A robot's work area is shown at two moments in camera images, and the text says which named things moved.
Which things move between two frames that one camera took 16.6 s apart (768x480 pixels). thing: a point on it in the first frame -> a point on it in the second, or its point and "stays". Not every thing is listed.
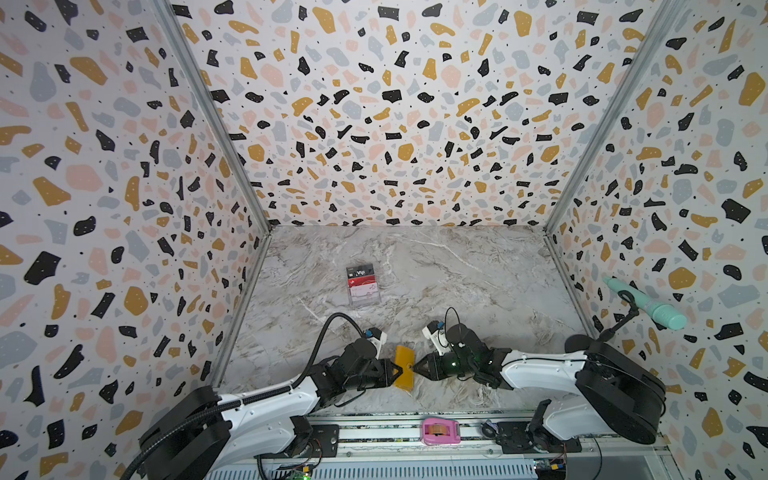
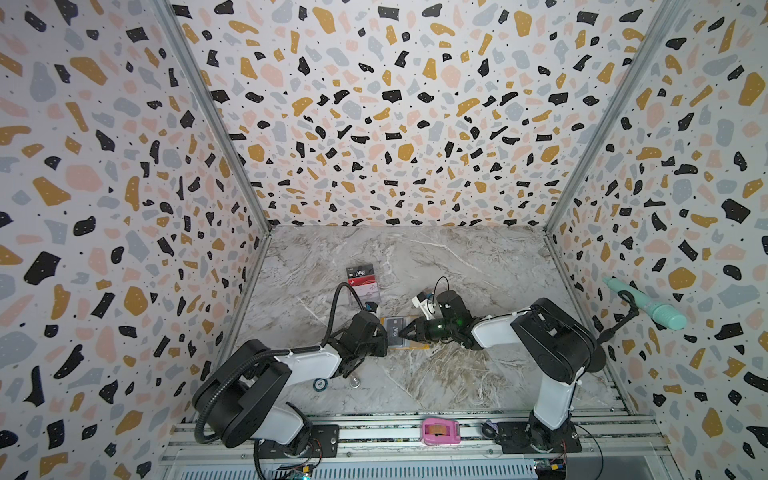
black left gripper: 389,376 -> 383,351
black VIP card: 360,271 stays
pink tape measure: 439,431 stays
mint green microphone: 668,316 stays
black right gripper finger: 431,362 -> 420,325
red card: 363,287 stays
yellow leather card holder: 404,358 -> 408,343
